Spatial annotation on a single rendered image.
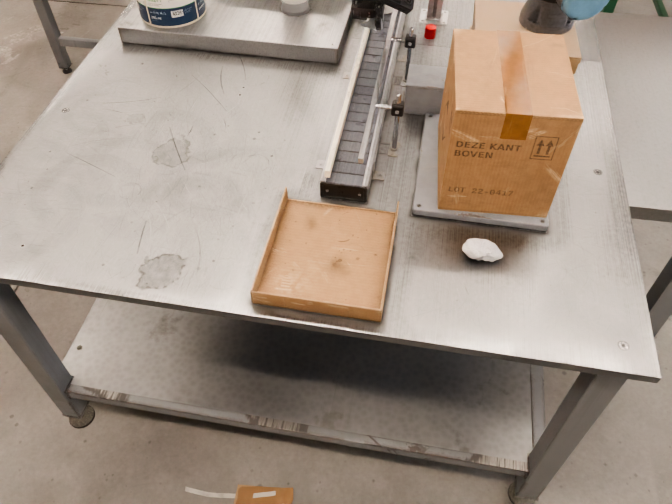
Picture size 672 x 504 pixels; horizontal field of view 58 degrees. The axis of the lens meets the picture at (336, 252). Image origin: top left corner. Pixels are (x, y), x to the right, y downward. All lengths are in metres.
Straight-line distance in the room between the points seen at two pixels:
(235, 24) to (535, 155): 1.05
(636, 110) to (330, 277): 1.00
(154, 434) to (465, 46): 1.45
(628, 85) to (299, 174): 0.98
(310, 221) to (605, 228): 0.66
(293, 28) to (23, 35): 2.39
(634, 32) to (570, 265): 1.03
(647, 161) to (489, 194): 0.49
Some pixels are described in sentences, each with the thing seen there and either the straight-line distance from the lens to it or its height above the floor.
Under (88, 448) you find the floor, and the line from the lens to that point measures 2.11.
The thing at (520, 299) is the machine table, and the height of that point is 0.83.
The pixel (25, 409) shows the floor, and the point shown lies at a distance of 2.26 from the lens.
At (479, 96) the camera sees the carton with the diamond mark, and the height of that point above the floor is 1.12.
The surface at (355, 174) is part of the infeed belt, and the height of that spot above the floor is 0.88.
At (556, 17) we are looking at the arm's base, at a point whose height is 0.97.
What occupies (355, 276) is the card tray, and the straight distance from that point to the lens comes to 1.25.
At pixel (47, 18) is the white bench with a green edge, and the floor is 0.31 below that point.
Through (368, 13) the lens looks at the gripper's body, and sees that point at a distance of 1.71.
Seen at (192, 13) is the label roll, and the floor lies 0.91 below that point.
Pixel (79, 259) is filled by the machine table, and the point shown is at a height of 0.83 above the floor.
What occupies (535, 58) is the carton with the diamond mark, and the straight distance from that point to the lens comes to 1.39.
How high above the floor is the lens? 1.82
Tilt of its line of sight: 50 degrees down
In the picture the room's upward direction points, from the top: straight up
